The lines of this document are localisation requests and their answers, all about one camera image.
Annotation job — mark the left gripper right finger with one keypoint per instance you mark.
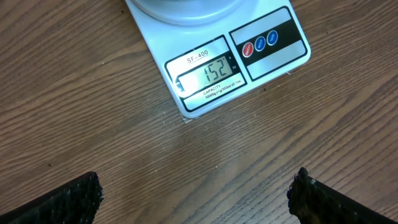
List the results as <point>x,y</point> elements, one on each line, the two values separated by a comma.
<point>313,202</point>

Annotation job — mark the white digital kitchen scale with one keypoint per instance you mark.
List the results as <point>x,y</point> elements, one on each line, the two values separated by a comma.
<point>211,52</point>

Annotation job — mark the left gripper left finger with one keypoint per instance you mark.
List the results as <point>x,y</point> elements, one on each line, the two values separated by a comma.
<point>77,201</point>

